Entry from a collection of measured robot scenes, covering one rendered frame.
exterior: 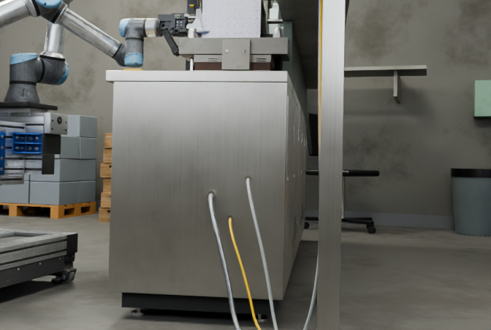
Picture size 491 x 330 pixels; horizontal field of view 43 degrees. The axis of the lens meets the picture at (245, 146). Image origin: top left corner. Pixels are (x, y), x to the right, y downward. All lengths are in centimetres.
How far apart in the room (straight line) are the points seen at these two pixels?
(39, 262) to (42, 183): 351
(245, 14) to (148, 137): 64
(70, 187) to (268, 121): 434
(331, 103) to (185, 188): 76
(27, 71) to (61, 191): 336
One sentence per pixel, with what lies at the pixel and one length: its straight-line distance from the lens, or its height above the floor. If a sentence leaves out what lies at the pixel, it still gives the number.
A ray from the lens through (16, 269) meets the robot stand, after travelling 268.
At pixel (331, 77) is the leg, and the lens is 166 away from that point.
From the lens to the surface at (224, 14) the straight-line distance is 251.
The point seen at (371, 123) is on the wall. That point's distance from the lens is 610.
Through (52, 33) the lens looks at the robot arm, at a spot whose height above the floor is 115.
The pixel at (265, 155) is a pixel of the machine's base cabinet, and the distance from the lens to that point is 216.
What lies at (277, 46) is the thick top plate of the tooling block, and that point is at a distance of 226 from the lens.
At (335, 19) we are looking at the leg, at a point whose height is 96.
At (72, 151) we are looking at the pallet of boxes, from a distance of 634.
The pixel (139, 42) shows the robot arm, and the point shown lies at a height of 105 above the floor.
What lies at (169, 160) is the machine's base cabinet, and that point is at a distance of 222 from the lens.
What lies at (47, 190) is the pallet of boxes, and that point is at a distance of 624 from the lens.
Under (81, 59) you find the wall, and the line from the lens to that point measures 725.
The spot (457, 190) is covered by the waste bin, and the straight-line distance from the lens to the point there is 559.
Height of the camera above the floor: 58
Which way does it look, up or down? 1 degrees up
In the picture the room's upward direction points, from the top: 1 degrees clockwise
